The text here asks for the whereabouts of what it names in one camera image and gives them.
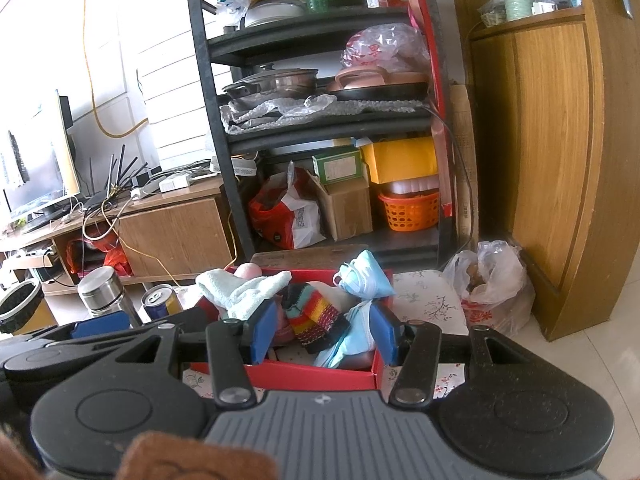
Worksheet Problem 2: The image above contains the red storage box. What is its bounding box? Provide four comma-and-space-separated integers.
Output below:
188, 266, 396, 392

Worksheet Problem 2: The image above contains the light blue towel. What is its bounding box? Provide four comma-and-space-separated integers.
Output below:
195, 269, 292, 321

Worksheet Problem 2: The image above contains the striped colourful sock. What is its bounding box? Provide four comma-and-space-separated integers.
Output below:
282, 283, 350, 354

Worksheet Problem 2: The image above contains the blue yellow drink can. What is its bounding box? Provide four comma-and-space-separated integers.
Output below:
141, 284, 183, 320

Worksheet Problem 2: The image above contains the white plastic bag with items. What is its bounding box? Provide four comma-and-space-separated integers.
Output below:
444, 240, 536, 337

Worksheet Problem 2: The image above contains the wooden TV cabinet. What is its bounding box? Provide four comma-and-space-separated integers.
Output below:
1, 177, 234, 296

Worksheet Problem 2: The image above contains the orange plastic basket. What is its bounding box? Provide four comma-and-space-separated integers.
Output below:
378, 191, 440, 232

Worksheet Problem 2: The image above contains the brown furry sleeve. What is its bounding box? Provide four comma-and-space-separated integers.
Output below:
1, 428, 279, 479

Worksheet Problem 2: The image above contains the stainless steel thermos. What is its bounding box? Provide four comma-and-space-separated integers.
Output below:
77, 266, 143, 327

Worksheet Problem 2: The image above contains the red and white plastic bag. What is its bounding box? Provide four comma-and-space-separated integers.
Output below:
248, 162, 326, 250

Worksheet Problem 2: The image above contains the red bag under cabinet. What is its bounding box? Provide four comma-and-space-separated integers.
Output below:
64, 237, 132, 278

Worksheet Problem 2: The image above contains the brown cardboard box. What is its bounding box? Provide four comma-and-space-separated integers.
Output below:
310, 176, 373, 242

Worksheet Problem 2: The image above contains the yellow box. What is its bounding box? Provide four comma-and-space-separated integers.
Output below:
360, 136, 438, 184

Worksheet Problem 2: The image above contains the green framed box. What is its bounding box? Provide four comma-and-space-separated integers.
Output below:
312, 146, 362, 185

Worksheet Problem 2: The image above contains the black wifi router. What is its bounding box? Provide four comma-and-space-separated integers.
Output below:
82, 144, 149, 212

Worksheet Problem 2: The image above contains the black round bin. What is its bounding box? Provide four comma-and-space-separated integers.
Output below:
0, 280, 58, 336

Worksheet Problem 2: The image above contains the bubble wrap sheet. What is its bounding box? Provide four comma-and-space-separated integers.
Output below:
219, 94, 427, 136

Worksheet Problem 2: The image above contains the television screen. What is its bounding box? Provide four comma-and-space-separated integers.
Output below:
1, 90, 80, 220

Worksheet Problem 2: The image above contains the pink lidded frying pan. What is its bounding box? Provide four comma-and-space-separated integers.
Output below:
326, 66, 431, 101

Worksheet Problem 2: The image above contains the steel pot with glass lid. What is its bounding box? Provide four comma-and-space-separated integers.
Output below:
222, 63, 318, 103

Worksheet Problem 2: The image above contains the black metal shelving rack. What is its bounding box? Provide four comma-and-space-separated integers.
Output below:
188, 0, 449, 260

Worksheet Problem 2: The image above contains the wooden wardrobe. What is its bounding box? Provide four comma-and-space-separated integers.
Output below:
470, 0, 639, 340

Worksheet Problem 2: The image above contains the clear plastic bag on shelf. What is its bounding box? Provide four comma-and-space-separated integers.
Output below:
341, 23, 431, 73

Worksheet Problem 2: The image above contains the white bowl on shelf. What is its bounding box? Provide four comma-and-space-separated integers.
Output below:
242, 0, 306, 28

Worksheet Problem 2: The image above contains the black power cable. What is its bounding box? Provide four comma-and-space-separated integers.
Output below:
424, 102, 476, 256

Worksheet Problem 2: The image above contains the yellow cable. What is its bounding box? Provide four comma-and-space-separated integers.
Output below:
81, 0, 239, 288

